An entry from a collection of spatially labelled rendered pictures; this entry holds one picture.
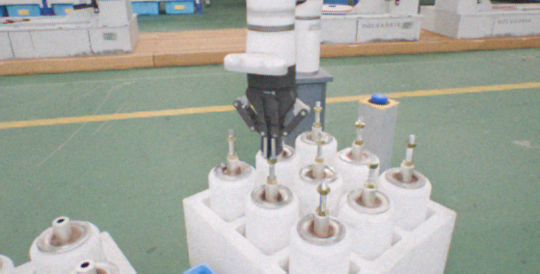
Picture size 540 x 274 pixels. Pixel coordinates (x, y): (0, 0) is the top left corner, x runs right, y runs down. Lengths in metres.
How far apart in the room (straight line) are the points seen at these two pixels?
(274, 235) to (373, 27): 2.43
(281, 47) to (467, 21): 2.89
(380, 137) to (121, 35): 2.02
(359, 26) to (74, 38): 1.89
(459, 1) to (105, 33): 2.54
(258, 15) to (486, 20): 3.03
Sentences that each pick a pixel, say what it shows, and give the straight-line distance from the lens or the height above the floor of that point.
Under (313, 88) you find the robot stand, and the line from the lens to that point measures 1.23.
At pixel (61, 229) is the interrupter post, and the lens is 0.66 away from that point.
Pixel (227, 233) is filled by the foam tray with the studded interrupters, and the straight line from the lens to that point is 0.73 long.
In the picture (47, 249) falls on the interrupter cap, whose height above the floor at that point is 0.25.
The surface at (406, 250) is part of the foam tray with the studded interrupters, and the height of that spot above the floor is 0.18.
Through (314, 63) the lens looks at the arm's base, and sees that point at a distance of 1.23.
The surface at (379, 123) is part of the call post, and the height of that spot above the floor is 0.28.
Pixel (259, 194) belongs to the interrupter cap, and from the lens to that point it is 0.70.
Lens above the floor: 0.64
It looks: 23 degrees down
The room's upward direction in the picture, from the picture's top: straight up
